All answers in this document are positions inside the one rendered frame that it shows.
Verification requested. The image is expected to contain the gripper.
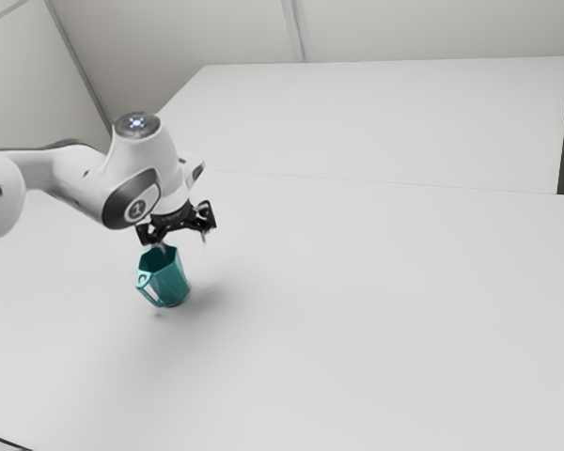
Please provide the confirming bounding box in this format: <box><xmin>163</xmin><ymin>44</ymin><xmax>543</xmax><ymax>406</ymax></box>
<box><xmin>134</xmin><ymin>199</ymin><xmax>217</xmax><ymax>257</ymax></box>

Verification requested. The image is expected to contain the teal faceted mug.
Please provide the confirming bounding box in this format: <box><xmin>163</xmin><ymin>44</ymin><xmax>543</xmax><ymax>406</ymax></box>
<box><xmin>134</xmin><ymin>243</ymin><xmax>191</xmax><ymax>310</ymax></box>

